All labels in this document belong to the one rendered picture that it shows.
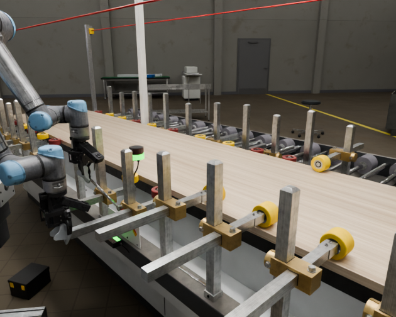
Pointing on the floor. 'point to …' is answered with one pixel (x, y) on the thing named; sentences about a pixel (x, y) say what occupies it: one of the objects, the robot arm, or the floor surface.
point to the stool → (308, 110)
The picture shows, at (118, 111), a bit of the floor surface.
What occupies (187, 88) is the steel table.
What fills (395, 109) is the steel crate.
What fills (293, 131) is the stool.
